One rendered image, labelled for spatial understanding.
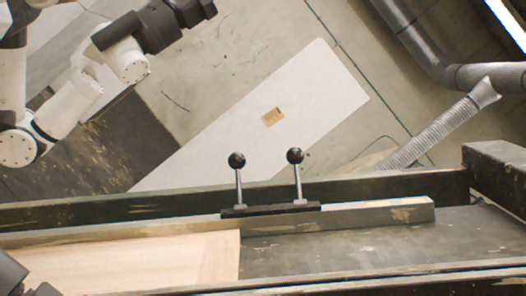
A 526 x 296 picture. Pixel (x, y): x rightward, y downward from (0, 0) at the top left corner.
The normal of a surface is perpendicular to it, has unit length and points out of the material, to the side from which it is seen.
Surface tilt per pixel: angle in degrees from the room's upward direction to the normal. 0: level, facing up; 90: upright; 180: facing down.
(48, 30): 90
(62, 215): 90
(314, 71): 90
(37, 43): 90
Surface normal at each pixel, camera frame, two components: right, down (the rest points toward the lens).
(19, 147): 0.24, 0.39
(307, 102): 0.00, 0.11
